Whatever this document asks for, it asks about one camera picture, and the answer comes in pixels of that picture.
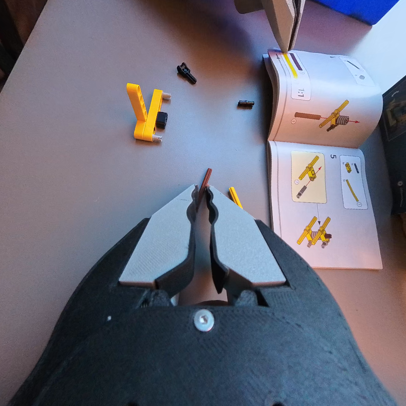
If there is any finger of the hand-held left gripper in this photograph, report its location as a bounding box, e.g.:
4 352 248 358
287 0 307 53
234 0 295 53

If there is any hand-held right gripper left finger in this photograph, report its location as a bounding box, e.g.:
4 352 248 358
119 185 199 299

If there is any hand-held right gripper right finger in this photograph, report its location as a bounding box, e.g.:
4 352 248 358
206 186 287 306

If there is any brown lego axle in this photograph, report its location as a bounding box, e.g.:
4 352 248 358
196 168 214 212

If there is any lego instruction booklet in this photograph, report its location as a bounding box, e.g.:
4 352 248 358
263 49 384 271

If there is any black lego pin connector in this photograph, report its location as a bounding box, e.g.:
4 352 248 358
177 62 197 84

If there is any yellow lego beam assembly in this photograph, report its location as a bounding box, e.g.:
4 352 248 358
126 82 172 141

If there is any black lego box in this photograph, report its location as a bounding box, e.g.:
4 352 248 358
379 75 406 216

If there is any yellow axle connector assembly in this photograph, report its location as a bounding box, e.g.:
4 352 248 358
228 187 244 210

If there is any blue plastic case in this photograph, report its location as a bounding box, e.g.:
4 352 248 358
312 0 406 26

